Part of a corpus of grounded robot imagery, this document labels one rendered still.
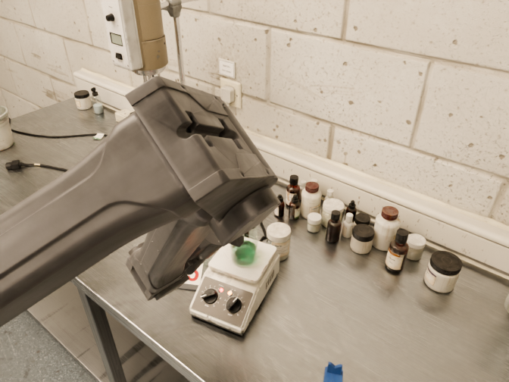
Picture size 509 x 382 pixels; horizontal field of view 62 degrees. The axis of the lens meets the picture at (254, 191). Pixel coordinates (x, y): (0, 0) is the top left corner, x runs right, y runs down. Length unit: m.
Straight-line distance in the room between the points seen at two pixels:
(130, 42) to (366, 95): 0.58
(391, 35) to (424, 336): 0.66
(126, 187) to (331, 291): 0.82
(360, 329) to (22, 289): 0.78
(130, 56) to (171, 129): 0.84
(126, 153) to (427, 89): 0.90
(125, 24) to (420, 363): 0.94
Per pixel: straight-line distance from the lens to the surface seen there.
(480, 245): 1.15
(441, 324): 1.03
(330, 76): 1.17
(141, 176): 0.25
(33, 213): 0.27
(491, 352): 1.03
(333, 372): 0.88
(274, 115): 1.32
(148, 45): 1.10
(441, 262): 1.06
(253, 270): 0.93
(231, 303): 0.90
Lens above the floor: 1.50
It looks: 35 degrees down
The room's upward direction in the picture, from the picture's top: straight up
